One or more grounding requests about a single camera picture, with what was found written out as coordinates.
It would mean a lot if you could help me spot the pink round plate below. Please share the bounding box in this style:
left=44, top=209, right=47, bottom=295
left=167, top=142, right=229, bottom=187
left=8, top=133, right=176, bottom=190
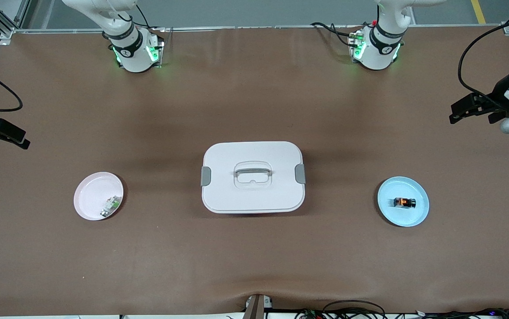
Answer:
left=74, top=171, right=124, bottom=221

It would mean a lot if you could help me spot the light blue round plate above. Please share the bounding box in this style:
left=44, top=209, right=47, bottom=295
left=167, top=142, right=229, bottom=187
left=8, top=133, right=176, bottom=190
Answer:
left=377, top=176, right=430, bottom=228

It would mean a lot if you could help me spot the white lidded storage box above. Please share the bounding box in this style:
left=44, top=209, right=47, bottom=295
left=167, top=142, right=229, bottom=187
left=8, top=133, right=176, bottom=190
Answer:
left=200, top=141, right=307, bottom=214

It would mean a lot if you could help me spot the brown table mat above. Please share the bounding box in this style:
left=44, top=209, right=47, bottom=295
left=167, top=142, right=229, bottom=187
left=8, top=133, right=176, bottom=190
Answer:
left=0, top=25, right=509, bottom=316

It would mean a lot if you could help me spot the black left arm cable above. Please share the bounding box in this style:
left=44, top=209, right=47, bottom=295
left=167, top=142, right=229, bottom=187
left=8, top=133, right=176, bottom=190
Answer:
left=458, top=13, right=509, bottom=111

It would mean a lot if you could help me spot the green and white switch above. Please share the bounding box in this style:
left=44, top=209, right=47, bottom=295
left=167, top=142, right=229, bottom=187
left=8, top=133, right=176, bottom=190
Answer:
left=100, top=195, right=121, bottom=218

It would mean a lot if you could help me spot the black left base cable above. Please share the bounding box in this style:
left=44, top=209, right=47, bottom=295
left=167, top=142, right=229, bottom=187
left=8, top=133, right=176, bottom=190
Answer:
left=310, top=22, right=358, bottom=47

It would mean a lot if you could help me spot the black base cable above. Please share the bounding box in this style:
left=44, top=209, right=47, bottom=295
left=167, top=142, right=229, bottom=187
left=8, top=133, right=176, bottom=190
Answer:
left=310, top=22, right=358, bottom=47
left=124, top=4, right=166, bottom=32

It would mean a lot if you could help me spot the black right base cable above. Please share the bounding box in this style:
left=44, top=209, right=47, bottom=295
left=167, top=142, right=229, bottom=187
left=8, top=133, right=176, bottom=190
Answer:
left=124, top=4, right=166, bottom=32

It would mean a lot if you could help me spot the silver table edge rail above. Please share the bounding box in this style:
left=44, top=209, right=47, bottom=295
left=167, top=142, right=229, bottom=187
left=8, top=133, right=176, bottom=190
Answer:
left=13, top=24, right=509, bottom=34

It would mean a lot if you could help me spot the black cable bundle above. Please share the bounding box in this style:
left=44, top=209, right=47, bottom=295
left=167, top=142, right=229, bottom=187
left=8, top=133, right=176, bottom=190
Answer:
left=294, top=300, right=509, bottom=319

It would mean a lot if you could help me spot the metal clamp bracket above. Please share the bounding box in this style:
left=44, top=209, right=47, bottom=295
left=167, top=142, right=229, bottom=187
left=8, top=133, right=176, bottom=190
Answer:
left=244, top=293, right=274, bottom=319

